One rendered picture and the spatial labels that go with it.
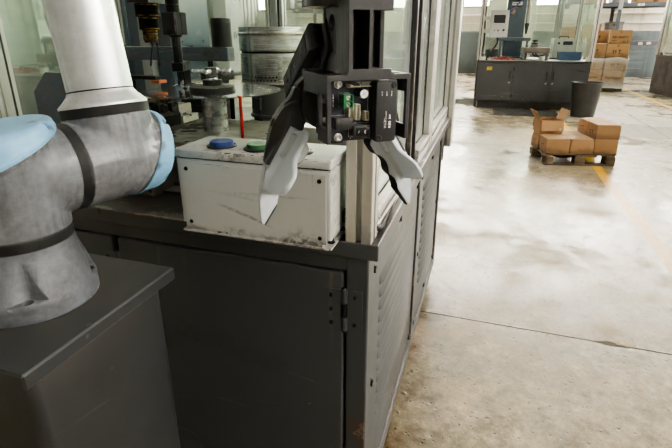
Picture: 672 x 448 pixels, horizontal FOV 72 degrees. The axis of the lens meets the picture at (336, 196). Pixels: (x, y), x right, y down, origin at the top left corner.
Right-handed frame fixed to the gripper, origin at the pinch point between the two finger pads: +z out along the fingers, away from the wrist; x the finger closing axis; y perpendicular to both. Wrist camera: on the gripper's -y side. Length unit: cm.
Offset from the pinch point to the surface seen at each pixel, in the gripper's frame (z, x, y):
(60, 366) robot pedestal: 19.5, -29.3, -12.5
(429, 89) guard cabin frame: -2, 60, -80
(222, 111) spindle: 1, 0, -77
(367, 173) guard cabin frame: 4.0, 14.5, -23.8
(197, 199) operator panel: 10.1, -10.7, -38.6
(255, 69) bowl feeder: -4, 22, -141
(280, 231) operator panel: 14.0, 1.3, -28.9
